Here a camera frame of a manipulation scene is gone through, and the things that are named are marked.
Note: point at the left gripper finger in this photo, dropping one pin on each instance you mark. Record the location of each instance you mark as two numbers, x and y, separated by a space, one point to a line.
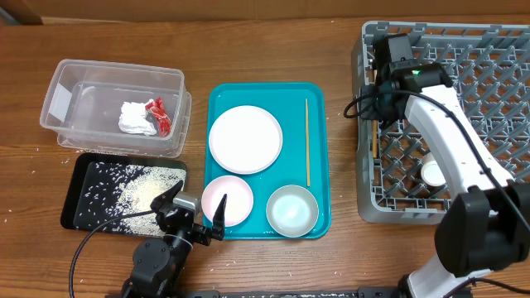
218 221
167 196

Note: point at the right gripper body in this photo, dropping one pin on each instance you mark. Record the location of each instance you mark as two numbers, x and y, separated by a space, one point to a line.
386 110

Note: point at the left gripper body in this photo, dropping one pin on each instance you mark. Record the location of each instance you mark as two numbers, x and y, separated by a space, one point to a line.
200 233

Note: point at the wooden chopstick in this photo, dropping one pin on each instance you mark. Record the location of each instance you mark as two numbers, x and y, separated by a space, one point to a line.
375 139
308 147

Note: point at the pink small bowl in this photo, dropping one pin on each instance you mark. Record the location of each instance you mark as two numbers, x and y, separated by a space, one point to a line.
239 202

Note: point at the pile of rice grains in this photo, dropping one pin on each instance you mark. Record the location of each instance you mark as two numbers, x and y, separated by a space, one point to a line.
111 190

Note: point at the grey bowl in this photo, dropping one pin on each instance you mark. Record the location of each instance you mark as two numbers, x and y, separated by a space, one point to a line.
292 211

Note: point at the white paper cup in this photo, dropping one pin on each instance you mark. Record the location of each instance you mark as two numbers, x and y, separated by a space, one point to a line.
431 173

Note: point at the red snack wrapper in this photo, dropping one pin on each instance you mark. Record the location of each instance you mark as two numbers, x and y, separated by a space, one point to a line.
156 108

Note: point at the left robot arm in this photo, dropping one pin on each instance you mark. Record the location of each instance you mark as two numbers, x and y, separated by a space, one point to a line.
158 262

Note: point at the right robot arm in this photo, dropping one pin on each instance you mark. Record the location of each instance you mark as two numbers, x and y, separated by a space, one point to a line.
486 228

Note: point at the grey dishwasher rack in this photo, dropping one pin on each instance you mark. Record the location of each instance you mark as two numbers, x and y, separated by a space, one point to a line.
489 67

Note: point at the black tray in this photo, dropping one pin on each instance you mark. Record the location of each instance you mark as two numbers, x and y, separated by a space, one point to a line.
81 167

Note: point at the teal serving tray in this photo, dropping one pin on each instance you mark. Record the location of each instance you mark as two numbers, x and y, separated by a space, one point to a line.
286 102

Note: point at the large white plate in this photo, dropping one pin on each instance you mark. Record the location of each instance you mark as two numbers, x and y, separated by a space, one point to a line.
245 139

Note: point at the clear plastic bin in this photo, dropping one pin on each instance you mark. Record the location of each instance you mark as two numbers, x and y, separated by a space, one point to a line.
84 99

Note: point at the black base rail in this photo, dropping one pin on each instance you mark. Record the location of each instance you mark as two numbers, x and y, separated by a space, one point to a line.
362 292

